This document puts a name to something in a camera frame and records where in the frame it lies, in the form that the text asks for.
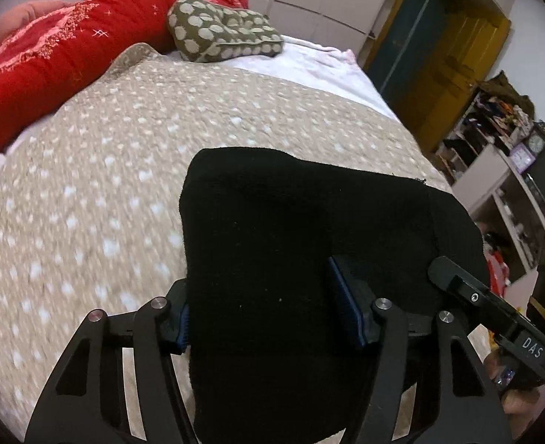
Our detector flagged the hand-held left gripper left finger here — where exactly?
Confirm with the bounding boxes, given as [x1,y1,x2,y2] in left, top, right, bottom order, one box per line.
[25,280,195,444]

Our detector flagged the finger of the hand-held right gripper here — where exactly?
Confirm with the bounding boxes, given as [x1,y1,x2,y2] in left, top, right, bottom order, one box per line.
[427,256,517,332]

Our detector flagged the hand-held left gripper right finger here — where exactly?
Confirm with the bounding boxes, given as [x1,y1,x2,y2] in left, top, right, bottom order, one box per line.
[327,256,505,444]

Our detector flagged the black pants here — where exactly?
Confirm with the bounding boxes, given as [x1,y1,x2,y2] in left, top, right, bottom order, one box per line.
[179,147,491,444]

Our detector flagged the red shopping bag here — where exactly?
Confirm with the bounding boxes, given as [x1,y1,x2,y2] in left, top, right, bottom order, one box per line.
[485,250,509,297]

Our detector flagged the white cluttered shelf unit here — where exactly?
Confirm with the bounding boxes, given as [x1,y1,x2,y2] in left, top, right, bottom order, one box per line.
[432,71,545,283]

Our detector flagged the beige dotted bedspread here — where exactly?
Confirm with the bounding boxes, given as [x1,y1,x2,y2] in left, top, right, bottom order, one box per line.
[0,43,454,444]

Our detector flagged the yellow wooden door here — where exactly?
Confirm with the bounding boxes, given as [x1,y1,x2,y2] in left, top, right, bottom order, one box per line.
[397,7,511,149]

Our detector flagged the white bed sheet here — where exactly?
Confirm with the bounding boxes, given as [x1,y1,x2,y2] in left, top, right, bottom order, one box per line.
[161,34,398,121]

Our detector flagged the teal inner door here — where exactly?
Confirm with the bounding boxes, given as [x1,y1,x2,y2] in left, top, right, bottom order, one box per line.
[370,0,454,98]

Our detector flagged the red quilt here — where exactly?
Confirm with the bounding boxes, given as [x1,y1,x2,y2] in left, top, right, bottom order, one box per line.
[0,0,249,167]

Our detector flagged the green dotted cushion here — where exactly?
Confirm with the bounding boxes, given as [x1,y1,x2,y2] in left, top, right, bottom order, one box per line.
[167,0,285,63]

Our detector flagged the pink pillow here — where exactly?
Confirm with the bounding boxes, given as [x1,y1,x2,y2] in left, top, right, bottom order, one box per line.
[0,0,70,63]

